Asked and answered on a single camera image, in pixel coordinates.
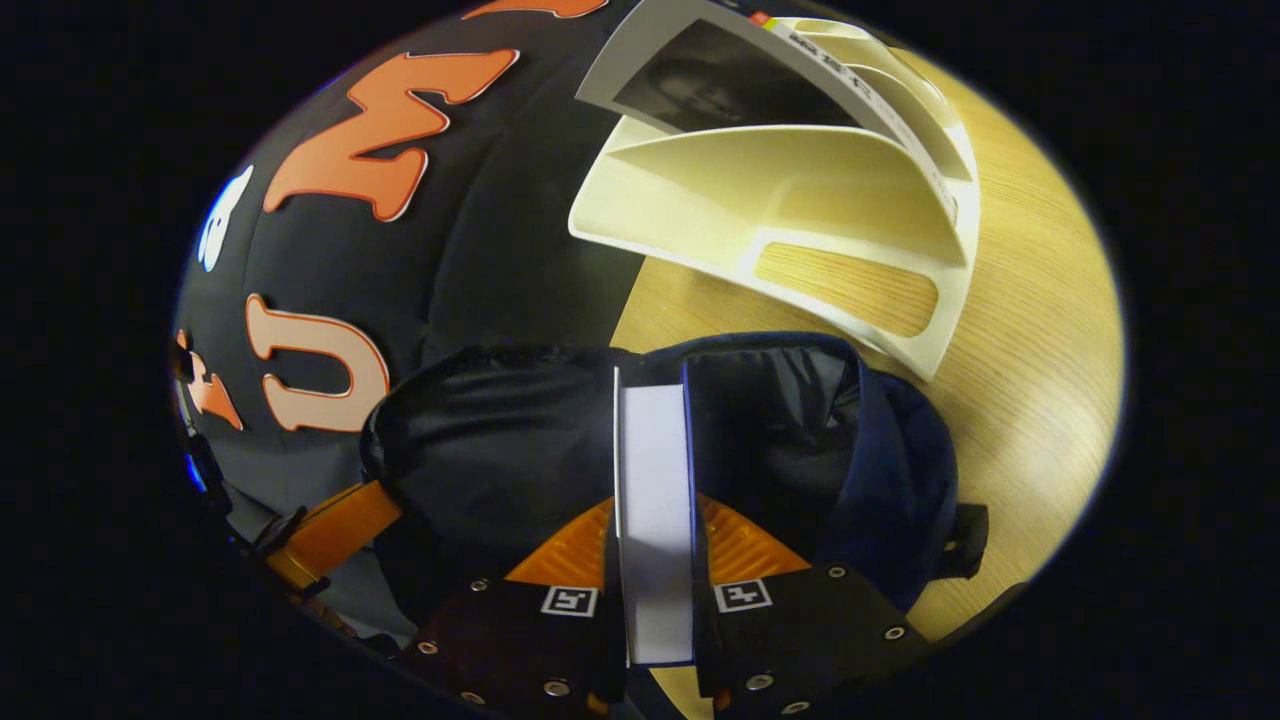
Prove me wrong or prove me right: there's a blue schoolbag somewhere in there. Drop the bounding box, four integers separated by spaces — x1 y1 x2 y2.
360 332 991 641

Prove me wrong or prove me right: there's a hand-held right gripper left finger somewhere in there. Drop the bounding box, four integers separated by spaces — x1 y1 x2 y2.
395 497 629 719

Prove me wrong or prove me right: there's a white bookshelf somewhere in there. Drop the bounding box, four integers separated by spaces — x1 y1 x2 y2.
568 15 981 383

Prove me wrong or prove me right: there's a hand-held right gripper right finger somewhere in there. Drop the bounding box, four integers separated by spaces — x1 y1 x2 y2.
690 495 936 719

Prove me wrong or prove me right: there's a grey cover book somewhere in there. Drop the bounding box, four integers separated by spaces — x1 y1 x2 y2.
575 0 961 226

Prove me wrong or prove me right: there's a black backdrop cloth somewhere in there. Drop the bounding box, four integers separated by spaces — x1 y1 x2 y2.
170 0 701 641

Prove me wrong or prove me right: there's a blue cover book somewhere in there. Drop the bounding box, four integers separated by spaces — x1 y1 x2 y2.
612 365 698 668

